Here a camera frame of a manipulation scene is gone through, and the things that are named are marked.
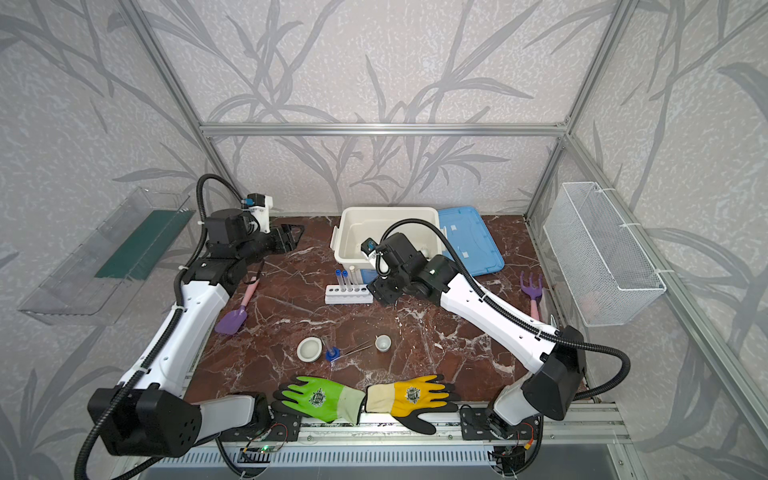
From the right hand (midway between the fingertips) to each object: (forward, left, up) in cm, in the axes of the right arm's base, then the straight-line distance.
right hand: (384, 266), depth 76 cm
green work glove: (-26, +18, -22) cm, 39 cm away
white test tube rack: (+4, +18, -22) cm, 28 cm away
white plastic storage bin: (+29, +12, -16) cm, 35 cm away
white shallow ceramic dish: (-14, +22, -22) cm, 34 cm away
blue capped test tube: (+4, +14, -10) cm, 17 cm away
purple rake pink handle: (+6, -48, -25) cm, 55 cm away
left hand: (+10, +21, +8) cm, 25 cm away
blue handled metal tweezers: (-15, +15, -23) cm, 31 cm away
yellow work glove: (-27, -6, -21) cm, 35 cm away
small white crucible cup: (-12, +1, -22) cm, 25 cm away
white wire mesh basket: (-9, -48, +11) cm, 50 cm away
